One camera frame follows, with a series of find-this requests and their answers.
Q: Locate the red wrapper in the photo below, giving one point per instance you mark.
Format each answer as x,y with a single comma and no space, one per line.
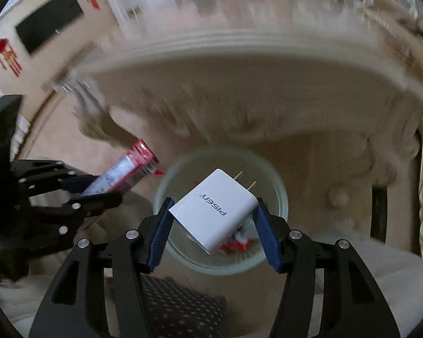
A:
237,244

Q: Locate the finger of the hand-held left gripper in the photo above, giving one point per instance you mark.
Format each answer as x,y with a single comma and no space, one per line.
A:
91,205
74,183

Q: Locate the beige carved table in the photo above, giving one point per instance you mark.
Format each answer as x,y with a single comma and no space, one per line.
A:
250,88

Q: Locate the white cushion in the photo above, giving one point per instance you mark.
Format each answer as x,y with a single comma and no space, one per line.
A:
402,281

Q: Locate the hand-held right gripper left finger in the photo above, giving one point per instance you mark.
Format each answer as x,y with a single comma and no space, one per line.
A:
158,239

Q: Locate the white plug charger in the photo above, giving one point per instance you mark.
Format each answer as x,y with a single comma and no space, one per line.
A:
211,211

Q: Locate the black wall television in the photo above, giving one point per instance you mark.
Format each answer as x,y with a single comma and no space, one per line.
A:
45,21

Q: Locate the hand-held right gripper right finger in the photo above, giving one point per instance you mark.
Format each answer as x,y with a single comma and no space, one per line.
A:
268,239

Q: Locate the pale green waste bin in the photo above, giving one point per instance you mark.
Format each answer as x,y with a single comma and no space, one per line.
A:
269,183

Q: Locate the black dotted cloth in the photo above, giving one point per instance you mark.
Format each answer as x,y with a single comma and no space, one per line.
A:
183,310

